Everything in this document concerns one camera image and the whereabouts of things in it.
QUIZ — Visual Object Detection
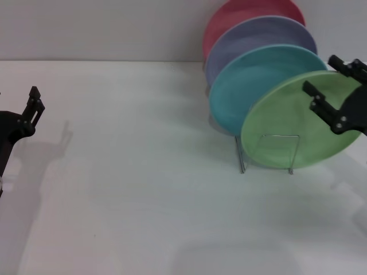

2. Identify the green plastic plate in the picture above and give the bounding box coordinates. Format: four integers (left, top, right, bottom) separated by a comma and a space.
240, 70, 364, 170

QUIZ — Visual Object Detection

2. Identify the blue plastic plate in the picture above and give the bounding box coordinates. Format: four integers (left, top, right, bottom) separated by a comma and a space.
208, 43, 329, 136

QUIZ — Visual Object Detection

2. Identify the silver wire plate rack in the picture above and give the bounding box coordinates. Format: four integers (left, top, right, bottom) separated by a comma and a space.
235, 133, 300, 175

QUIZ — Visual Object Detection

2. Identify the purple plastic plate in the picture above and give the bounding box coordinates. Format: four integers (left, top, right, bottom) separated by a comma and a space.
204, 15, 318, 84

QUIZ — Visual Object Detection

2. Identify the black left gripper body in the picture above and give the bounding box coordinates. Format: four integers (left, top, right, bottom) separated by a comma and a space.
0, 110, 30, 180

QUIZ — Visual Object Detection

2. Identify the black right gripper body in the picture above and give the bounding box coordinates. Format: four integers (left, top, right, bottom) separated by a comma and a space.
342, 82, 367, 138

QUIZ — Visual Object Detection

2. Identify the red plastic plate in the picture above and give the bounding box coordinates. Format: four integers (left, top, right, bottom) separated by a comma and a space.
202, 0, 307, 62

